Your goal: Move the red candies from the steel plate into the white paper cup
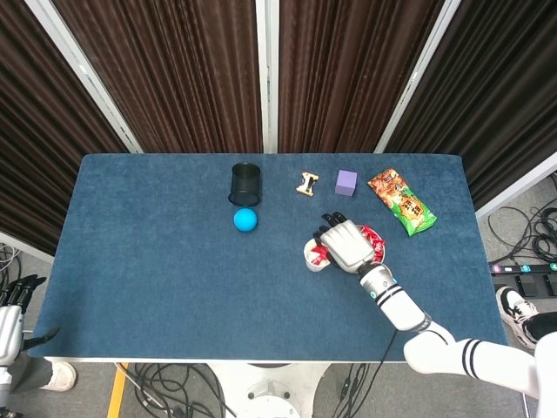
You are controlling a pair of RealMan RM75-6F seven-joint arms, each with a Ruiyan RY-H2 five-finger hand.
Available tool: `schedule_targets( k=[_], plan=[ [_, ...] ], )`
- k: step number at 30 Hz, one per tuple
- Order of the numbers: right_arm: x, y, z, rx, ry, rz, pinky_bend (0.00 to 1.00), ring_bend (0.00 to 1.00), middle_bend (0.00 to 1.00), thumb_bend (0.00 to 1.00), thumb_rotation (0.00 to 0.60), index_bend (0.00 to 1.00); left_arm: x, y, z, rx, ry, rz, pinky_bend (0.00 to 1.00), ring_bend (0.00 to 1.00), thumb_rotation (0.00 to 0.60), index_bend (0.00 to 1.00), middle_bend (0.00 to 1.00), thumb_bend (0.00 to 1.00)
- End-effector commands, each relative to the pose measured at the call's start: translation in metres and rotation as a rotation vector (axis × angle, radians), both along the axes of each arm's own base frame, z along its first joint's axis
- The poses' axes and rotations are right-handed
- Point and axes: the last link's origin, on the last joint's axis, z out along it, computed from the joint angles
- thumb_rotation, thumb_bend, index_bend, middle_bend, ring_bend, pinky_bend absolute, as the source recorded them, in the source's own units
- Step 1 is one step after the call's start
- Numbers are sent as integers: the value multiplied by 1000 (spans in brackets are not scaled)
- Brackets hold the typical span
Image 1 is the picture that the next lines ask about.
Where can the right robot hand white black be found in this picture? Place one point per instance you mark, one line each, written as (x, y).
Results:
(348, 246)

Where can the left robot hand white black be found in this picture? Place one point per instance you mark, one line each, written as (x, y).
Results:
(11, 331)

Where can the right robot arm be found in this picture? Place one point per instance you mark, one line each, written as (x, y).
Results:
(404, 309)

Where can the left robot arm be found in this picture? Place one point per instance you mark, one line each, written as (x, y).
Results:
(4, 383)

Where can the white paper cup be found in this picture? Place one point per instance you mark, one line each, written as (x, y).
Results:
(310, 262)

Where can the black mesh pen cup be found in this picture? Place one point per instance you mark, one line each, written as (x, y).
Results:
(246, 183)

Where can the round metal plate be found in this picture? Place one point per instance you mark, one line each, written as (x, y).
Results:
(383, 251)

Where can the grey trouser leg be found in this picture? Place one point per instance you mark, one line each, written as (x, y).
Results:
(30, 376)

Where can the purple cube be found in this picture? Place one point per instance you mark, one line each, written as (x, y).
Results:
(346, 183)

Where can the white shoe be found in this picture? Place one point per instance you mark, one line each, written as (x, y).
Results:
(61, 378)

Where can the orange green snack bag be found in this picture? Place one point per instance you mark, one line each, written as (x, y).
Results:
(402, 202)

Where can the blue ball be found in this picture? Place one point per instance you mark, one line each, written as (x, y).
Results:
(245, 220)

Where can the yellow floor tape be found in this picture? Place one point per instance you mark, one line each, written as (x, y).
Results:
(116, 392)

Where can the brown pleated curtain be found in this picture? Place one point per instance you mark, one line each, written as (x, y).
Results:
(174, 78)
(35, 130)
(500, 87)
(348, 78)

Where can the blue fabric table mat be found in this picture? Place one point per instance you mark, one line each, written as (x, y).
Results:
(174, 283)

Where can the white black sneaker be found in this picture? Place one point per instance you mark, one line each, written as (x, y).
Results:
(515, 311)

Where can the black foot pedals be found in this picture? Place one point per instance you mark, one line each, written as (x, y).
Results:
(535, 285)

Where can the black trouser leg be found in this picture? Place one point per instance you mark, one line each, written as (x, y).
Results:
(544, 324)

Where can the white partition frame rail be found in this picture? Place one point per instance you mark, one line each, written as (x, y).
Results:
(518, 189)
(26, 250)

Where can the white partition frame post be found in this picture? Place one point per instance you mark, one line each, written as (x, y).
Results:
(417, 76)
(267, 65)
(85, 72)

